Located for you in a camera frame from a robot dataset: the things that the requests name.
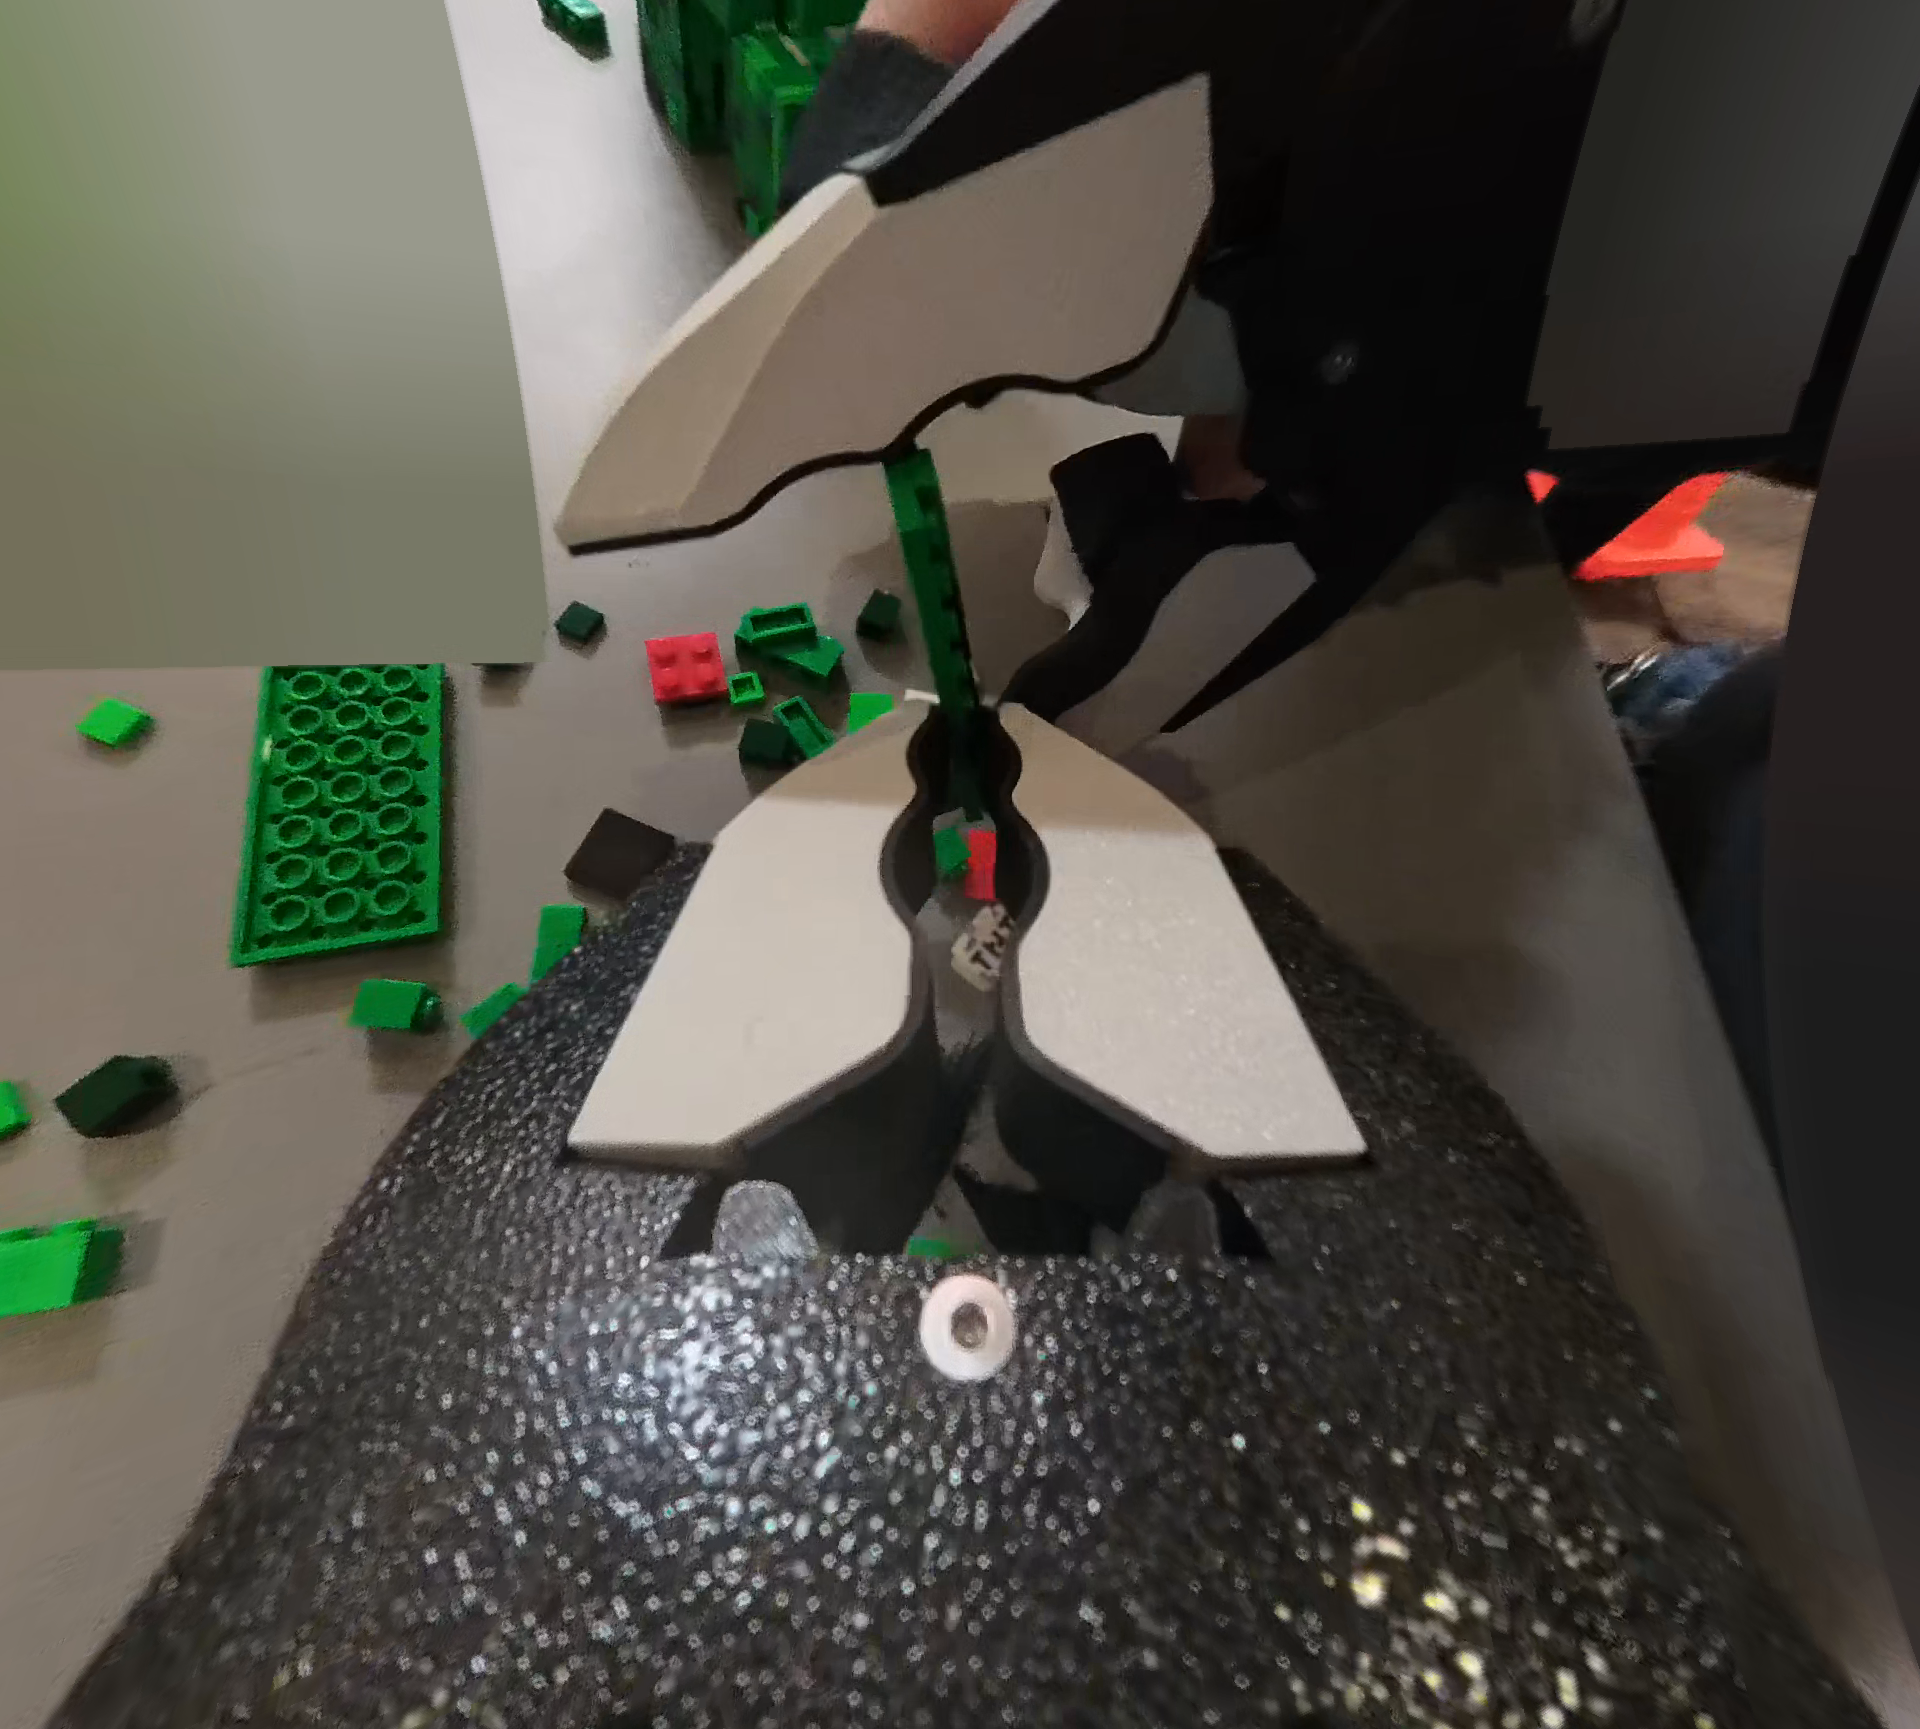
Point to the large green studded baseplate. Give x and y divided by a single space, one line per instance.
343 815

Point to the red-orange plastic object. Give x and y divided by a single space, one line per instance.
1643 547

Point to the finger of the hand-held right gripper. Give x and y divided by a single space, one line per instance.
1199 620
900 319

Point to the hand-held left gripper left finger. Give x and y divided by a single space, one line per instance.
781 980

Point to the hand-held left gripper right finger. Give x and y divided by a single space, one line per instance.
1171 994

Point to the scattered small green bricks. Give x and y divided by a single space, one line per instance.
396 1006

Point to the green brick plate assembly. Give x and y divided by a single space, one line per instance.
919 530

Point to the white printed brick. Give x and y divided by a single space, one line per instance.
984 950

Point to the green brick cube model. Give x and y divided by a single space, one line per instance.
707 34

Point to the grey desk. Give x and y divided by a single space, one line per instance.
196 1310

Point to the small red studded brick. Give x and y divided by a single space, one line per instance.
687 666

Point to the person's blue jeans leg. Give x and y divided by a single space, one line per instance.
1689 703

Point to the black square tile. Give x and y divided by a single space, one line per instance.
620 855

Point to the large red brick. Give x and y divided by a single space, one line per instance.
982 863

